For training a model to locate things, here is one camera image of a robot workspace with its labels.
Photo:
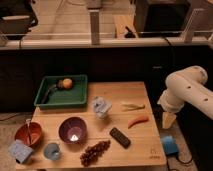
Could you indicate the blue object on floor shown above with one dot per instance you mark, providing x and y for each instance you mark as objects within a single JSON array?
[{"x": 169, "y": 145}]

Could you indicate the green plastic tray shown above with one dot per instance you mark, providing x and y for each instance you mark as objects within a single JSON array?
[{"x": 74, "y": 97}]

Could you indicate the black handled brush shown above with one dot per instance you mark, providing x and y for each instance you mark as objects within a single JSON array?
[{"x": 51, "y": 88}]

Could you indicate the orange bowl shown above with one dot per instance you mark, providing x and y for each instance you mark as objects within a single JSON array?
[{"x": 36, "y": 134}]

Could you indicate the grey metal post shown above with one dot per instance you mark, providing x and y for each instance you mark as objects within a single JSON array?
[{"x": 94, "y": 23}]

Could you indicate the orange round fruit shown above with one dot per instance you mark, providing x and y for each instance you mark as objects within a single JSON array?
[{"x": 67, "y": 83}]

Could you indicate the black box behind rail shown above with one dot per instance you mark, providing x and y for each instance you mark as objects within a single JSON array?
[{"x": 155, "y": 18}]

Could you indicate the orange carrot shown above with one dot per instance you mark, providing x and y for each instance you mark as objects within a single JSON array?
[{"x": 137, "y": 120}]

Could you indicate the purple bowl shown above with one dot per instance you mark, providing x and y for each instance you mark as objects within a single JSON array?
[{"x": 73, "y": 130}]

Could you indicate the green bean pods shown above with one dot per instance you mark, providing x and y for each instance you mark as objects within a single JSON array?
[{"x": 131, "y": 106}]

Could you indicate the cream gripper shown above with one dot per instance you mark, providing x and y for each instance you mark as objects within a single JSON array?
[{"x": 168, "y": 119}]

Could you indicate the blue sponge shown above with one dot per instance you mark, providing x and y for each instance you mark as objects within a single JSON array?
[{"x": 20, "y": 151}]

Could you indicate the light blue cup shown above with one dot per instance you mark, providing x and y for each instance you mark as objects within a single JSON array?
[{"x": 52, "y": 151}]

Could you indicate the bunch of dark grapes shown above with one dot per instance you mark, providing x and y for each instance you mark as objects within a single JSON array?
[{"x": 92, "y": 153}]

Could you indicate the metal spoon in bowl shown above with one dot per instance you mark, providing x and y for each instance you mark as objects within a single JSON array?
[{"x": 28, "y": 121}]

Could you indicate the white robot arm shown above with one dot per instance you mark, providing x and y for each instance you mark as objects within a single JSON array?
[{"x": 185, "y": 86}]

